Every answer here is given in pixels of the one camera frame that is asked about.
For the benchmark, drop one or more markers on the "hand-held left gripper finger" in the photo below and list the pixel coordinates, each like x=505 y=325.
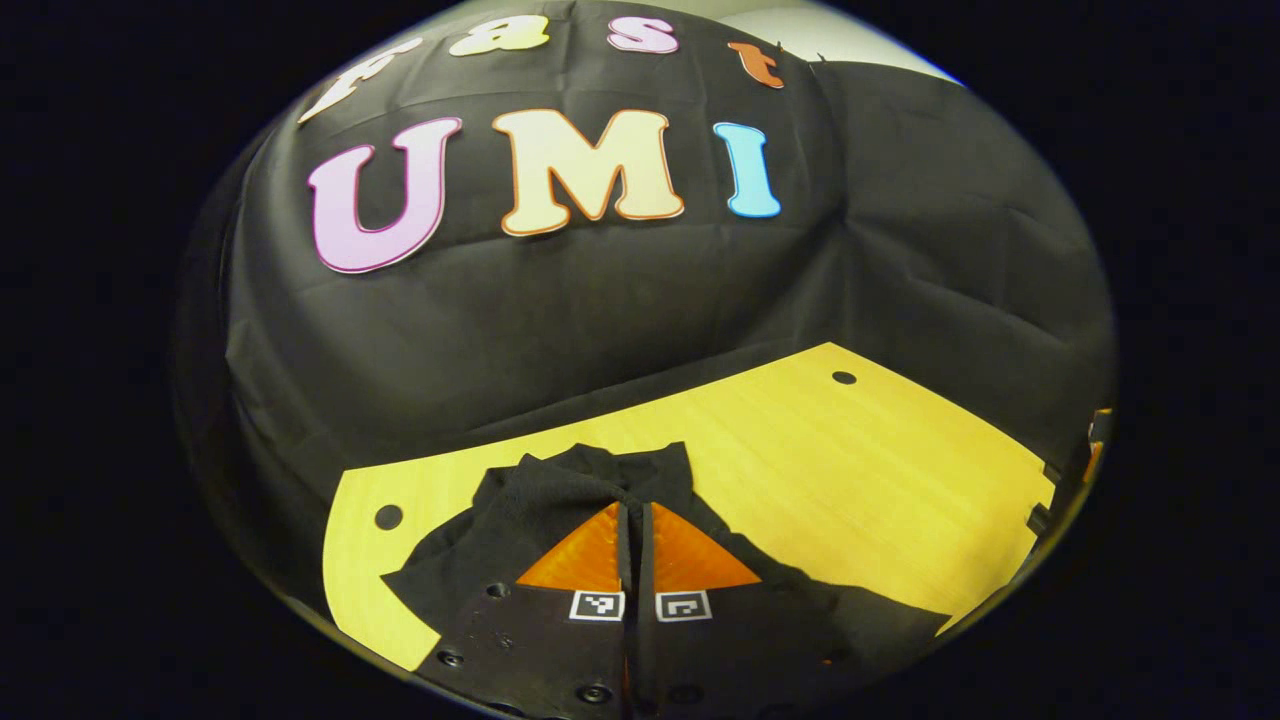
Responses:
x=624 y=560
x=645 y=560

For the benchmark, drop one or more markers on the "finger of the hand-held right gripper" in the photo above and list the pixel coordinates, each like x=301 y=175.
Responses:
x=1098 y=455

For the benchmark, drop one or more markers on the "black button shirt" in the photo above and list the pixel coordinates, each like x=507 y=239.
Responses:
x=560 y=490

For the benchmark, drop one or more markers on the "black backdrop cloth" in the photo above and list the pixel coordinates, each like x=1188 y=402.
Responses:
x=600 y=330

